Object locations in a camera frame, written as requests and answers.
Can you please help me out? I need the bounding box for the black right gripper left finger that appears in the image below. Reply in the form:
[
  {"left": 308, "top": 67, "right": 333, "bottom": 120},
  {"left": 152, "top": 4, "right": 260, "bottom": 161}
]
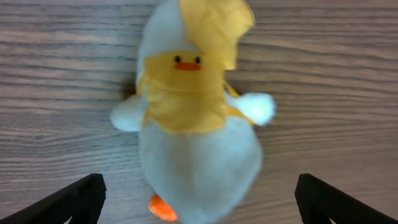
[{"left": 1, "top": 174, "right": 106, "bottom": 224}]

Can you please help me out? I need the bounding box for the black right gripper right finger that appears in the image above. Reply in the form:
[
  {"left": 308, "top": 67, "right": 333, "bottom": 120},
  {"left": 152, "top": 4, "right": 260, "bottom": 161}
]
[{"left": 295, "top": 174, "right": 397, "bottom": 224}]

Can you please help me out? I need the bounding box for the white plush duck toy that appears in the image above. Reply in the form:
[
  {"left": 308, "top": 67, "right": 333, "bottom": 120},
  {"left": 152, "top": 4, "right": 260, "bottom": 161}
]
[{"left": 110, "top": 0, "right": 275, "bottom": 223}]

